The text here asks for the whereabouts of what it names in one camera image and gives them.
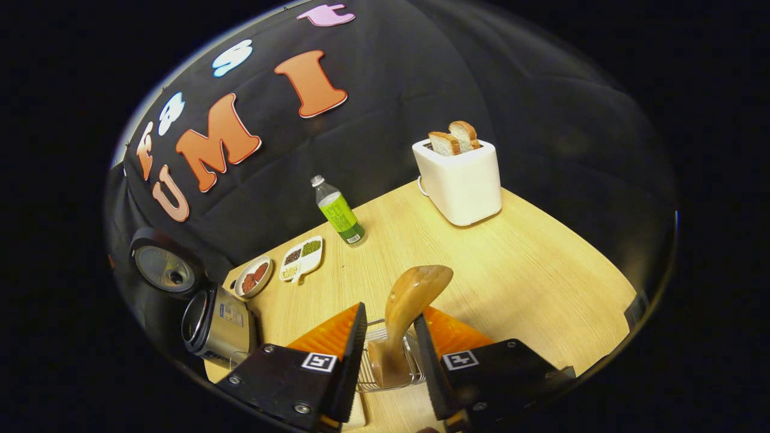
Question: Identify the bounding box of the round white plate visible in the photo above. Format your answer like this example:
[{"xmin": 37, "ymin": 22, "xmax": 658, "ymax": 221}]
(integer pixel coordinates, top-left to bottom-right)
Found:
[{"xmin": 233, "ymin": 255, "xmax": 274, "ymax": 300}]

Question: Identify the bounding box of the black silver rice cooker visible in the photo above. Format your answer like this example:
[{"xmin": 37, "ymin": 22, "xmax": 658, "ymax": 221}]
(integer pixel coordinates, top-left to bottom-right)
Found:
[{"xmin": 129, "ymin": 227, "xmax": 260, "ymax": 369}]

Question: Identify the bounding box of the white toaster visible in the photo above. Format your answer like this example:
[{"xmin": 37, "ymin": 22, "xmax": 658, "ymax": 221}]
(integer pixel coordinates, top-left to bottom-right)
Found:
[{"xmin": 412, "ymin": 138, "xmax": 503, "ymax": 228}]

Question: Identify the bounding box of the green label plastic bottle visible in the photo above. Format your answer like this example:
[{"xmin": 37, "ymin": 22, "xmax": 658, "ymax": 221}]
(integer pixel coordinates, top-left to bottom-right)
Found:
[{"xmin": 310, "ymin": 174, "xmax": 367, "ymax": 247}]

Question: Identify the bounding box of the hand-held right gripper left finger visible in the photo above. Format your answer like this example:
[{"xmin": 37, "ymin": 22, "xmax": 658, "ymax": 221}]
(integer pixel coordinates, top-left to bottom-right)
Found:
[{"xmin": 215, "ymin": 302, "xmax": 368, "ymax": 433}]

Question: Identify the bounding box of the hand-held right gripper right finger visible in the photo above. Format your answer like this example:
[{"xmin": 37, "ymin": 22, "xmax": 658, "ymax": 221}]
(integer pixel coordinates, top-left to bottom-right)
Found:
[{"xmin": 414, "ymin": 306, "xmax": 578, "ymax": 431}]

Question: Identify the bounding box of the white divided bean dish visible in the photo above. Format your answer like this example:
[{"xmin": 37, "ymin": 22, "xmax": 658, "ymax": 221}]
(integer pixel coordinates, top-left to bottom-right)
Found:
[{"xmin": 279, "ymin": 236, "xmax": 325, "ymax": 285}]

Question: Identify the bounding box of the black backdrop cloth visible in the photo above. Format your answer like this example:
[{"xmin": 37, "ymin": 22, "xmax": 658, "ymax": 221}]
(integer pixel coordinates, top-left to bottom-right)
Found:
[{"xmin": 103, "ymin": 0, "xmax": 679, "ymax": 385}]

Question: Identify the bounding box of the wooden spoon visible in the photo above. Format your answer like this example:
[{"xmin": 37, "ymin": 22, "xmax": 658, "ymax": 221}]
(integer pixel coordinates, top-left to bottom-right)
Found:
[{"xmin": 368, "ymin": 265, "xmax": 455, "ymax": 389}]

